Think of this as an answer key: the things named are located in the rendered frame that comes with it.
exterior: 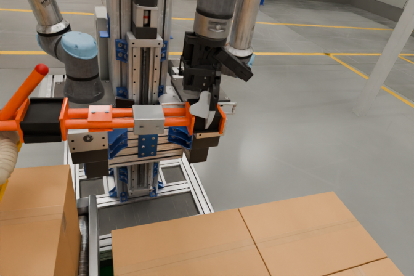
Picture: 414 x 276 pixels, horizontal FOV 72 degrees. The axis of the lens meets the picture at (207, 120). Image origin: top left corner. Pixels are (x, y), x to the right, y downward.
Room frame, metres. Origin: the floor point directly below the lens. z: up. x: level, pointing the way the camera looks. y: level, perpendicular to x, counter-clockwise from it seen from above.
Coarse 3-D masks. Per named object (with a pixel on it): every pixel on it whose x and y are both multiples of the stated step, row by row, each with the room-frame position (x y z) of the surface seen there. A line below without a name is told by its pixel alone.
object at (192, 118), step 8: (192, 104) 0.60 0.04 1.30; (216, 112) 0.59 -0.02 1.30; (192, 120) 0.54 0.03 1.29; (200, 120) 0.56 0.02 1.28; (216, 120) 0.58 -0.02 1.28; (224, 120) 0.57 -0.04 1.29; (192, 128) 0.55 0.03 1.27; (200, 128) 0.57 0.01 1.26; (208, 128) 0.57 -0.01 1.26; (216, 128) 0.58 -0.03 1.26
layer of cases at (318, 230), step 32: (160, 224) 0.79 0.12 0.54; (192, 224) 0.82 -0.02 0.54; (224, 224) 0.85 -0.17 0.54; (256, 224) 0.88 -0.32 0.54; (288, 224) 0.92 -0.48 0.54; (320, 224) 0.95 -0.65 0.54; (352, 224) 0.99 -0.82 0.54; (128, 256) 0.62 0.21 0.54; (160, 256) 0.64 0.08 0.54; (192, 256) 0.67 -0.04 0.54; (224, 256) 0.69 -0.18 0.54; (256, 256) 0.72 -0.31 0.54; (288, 256) 0.75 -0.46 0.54; (320, 256) 0.78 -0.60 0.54; (352, 256) 0.81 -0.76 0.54; (384, 256) 0.84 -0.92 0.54
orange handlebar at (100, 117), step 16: (16, 112) 0.46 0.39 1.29; (80, 112) 0.51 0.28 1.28; (96, 112) 0.51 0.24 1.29; (112, 112) 0.53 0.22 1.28; (128, 112) 0.54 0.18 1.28; (176, 112) 0.58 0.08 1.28; (0, 128) 0.42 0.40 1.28; (16, 128) 0.43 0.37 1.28; (80, 128) 0.47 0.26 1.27; (96, 128) 0.48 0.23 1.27; (112, 128) 0.50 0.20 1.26
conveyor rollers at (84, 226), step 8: (80, 216) 0.75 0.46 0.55; (88, 216) 0.76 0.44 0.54; (80, 224) 0.71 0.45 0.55; (88, 224) 0.73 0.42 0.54; (88, 232) 0.69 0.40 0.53; (88, 240) 0.66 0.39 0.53; (80, 248) 0.61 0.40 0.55; (88, 248) 0.62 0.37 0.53; (80, 256) 0.58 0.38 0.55; (88, 256) 0.59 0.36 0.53; (80, 264) 0.55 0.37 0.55; (88, 264) 0.56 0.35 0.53; (80, 272) 0.52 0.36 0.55; (88, 272) 0.54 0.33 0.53
